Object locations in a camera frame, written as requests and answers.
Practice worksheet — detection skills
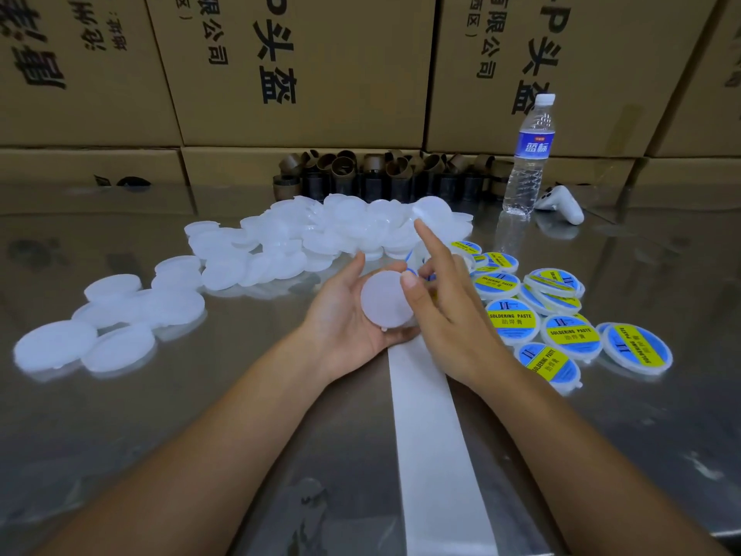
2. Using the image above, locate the person's left forearm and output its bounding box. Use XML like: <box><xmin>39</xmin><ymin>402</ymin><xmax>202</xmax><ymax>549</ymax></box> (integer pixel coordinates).
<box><xmin>35</xmin><ymin>341</ymin><xmax>331</xmax><ymax>556</ymax></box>

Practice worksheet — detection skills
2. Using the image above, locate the clear plastic water bottle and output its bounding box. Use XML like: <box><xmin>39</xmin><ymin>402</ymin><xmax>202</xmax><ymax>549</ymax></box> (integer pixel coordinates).
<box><xmin>501</xmin><ymin>93</ymin><xmax>557</xmax><ymax>219</ymax></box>

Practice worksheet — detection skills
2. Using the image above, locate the white handheld controller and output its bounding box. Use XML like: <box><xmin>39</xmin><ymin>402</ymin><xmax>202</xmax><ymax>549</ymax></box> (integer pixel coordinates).
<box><xmin>535</xmin><ymin>185</ymin><xmax>586</xmax><ymax>225</ymax></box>

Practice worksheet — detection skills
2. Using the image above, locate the person's right hand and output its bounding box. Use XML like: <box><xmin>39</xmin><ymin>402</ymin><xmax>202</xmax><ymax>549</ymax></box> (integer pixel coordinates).
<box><xmin>399</xmin><ymin>217</ymin><xmax>523</xmax><ymax>395</ymax></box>

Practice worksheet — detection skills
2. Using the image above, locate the stack of brown cardboard boxes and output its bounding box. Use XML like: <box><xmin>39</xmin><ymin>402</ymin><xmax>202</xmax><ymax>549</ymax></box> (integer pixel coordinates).
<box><xmin>0</xmin><ymin>0</ymin><xmax>741</xmax><ymax>192</ymax></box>

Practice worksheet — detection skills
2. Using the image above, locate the sticker roll with backing strip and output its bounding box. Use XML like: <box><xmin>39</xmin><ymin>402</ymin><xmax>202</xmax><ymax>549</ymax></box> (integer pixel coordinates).
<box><xmin>387</xmin><ymin>242</ymin><xmax>499</xmax><ymax>556</ymax></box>

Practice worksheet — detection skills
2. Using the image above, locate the row of dark cardboard tubes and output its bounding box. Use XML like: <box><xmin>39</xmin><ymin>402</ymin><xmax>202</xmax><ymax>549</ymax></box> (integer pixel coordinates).
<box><xmin>273</xmin><ymin>150</ymin><xmax>511</xmax><ymax>204</ymax></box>

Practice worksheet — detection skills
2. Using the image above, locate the person's right forearm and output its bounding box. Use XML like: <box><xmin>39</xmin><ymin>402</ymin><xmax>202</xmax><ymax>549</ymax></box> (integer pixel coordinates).
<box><xmin>486</xmin><ymin>362</ymin><xmax>731</xmax><ymax>556</ymax></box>

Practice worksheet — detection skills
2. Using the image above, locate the pile of white plastic lids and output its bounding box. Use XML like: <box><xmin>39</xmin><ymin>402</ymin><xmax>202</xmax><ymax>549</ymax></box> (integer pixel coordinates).
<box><xmin>12</xmin><ymin>194</ymin><xmax>476</xmax><ymax>378</ymax></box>

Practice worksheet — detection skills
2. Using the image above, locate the person's left hand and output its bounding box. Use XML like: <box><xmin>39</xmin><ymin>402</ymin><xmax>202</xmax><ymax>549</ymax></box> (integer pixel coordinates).
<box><xmin>299</xmin><ymin>251</ymin><xmax>418</xmax><ymax>387</ymax></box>

